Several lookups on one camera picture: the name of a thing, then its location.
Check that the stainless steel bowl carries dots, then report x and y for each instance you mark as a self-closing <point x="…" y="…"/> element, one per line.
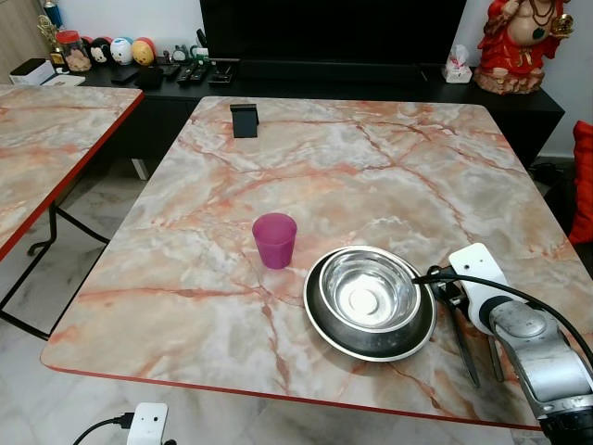
<point x="369" y="292"/>

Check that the stainless steel plate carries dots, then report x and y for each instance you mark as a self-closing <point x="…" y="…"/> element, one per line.
<point x="371" y="348"/>

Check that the red cushion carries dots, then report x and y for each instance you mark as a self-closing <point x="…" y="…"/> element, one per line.
<point x="584" y="185"/>

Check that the purple plastic cup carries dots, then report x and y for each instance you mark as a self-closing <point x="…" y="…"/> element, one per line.
<point x="275" y="243"/>

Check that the small white tissue pack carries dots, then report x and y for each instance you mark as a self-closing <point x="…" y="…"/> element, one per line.
<point x="458" y="67"/>

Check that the red robed statue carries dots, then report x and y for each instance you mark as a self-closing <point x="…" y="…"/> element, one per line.
<point x="514" y="51"/>

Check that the small black stand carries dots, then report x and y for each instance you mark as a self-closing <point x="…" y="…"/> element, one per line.
<point x="245" y="120"/>

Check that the black television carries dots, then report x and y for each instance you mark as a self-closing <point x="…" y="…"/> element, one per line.
<point x="334" y="28"/>

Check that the small grey figurine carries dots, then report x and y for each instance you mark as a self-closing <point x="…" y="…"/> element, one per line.
<point x="180" y="56"/>

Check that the small black box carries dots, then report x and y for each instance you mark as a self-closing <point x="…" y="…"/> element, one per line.
<point x="148" y="78"/>

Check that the yellow egg shaped figure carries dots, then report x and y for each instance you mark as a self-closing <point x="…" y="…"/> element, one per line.
<point x="143" y="52"/>

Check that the black folding table legs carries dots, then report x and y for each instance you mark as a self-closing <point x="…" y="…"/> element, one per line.
<point x="69" y="222"/>

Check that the white egg shaped figure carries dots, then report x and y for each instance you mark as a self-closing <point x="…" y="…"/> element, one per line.
<point x="121" y="51"/>

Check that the black egg shaped figure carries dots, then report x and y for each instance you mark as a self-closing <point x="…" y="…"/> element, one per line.
<point x="100" y="52"/>

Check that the red lid snack jar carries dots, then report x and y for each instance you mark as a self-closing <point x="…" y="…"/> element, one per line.
<point x="73" y="54"/>

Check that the gold trophy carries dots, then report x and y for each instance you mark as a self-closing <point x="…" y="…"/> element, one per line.
<point x="51" y="42"/>

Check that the white cardboard box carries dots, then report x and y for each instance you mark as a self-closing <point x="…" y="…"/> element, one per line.
<point x="32" y="71"/>

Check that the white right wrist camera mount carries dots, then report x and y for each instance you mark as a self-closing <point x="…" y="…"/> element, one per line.
<point x="477" y="264"/>

